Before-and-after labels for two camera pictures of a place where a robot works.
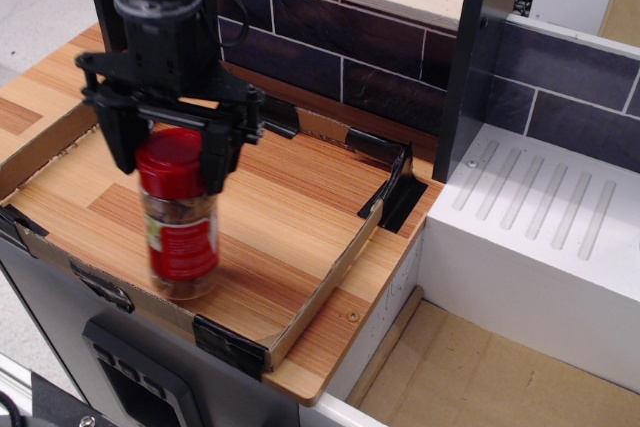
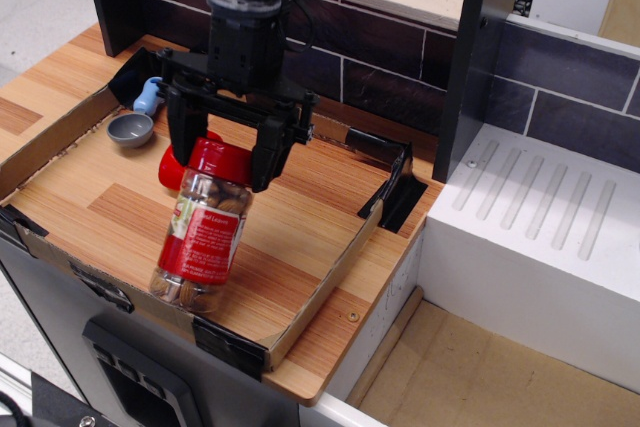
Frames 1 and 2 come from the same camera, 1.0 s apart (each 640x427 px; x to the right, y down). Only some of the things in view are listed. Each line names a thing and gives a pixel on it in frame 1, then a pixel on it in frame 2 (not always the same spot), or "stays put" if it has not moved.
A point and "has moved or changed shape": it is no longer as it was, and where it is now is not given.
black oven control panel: [152, 393] stays put
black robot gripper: [171, 73] -> [245, 67]
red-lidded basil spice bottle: [182, 221] has moved or changed shape
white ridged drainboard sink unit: [541, 242] stays put
